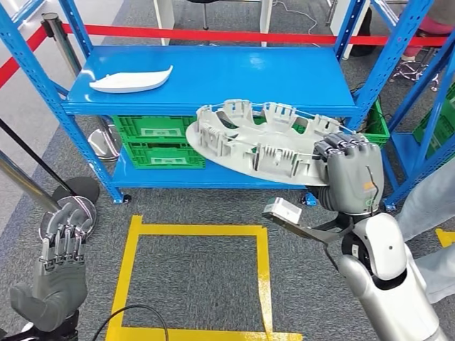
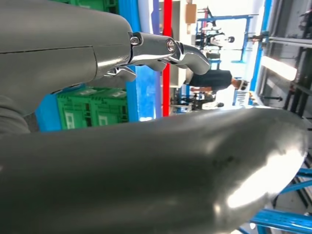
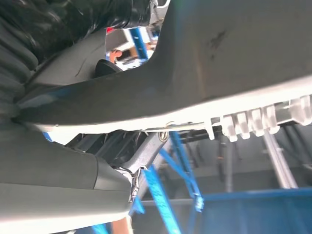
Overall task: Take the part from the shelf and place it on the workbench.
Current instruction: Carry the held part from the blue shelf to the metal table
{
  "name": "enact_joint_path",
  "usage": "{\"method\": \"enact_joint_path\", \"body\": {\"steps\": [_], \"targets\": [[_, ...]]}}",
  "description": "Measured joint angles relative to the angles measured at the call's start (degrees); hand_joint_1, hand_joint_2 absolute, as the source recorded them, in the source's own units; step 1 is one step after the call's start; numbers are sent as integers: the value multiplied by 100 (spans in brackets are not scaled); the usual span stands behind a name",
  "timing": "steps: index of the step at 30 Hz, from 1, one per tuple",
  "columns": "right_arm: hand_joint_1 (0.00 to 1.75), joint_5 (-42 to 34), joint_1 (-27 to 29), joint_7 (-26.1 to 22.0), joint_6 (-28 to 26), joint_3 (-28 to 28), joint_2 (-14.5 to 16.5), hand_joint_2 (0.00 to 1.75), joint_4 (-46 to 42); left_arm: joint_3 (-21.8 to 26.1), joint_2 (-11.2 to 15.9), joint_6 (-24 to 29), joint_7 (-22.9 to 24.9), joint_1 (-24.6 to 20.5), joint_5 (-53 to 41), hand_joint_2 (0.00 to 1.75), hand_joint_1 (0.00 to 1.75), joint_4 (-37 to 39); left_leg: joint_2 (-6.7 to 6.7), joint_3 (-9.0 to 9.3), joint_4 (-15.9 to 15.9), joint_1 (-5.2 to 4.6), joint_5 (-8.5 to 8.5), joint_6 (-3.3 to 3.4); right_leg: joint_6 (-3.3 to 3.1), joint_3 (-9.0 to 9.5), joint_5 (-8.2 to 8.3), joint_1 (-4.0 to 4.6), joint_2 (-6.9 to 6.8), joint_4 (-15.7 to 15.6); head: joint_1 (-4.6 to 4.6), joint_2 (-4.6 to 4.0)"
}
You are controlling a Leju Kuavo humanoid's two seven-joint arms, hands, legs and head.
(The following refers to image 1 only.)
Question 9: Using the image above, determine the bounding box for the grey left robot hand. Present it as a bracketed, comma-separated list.
[10, 201, 90, 332]

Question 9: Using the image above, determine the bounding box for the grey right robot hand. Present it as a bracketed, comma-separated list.
[307, 133, 385, 217]

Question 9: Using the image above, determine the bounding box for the grey plastic wheel cover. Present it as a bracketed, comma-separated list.
[185, 99, 356, 188]

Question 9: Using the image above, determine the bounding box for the person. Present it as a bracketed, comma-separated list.
[401, 0, 455, 60]
[396, 157, 455, 305]

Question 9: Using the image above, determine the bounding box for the black pole stand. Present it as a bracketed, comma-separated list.
[0, 117, 101, 207]

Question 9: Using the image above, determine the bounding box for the chrome chair base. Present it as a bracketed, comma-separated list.
[391, 58, 439, 92]

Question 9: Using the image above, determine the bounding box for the white curved plastic panel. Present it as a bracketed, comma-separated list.
[88, 65, 174, 94]

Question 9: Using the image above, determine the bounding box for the long red barrier belt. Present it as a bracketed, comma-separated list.
[60, 23, 449, 49]

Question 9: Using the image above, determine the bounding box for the short red barrier belt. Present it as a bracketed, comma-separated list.
[0, 26, 49, 90]

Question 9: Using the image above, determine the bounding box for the white desk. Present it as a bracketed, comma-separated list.
[153, 0, 274, 47]

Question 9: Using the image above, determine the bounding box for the right camera bracket black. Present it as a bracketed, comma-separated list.
[262, 212, 356, 246]

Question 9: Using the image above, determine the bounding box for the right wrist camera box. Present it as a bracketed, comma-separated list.
[266, 197, 302, 226]

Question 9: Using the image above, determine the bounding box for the black robot tether cable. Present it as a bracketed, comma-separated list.
[91, 305, 169, 341]

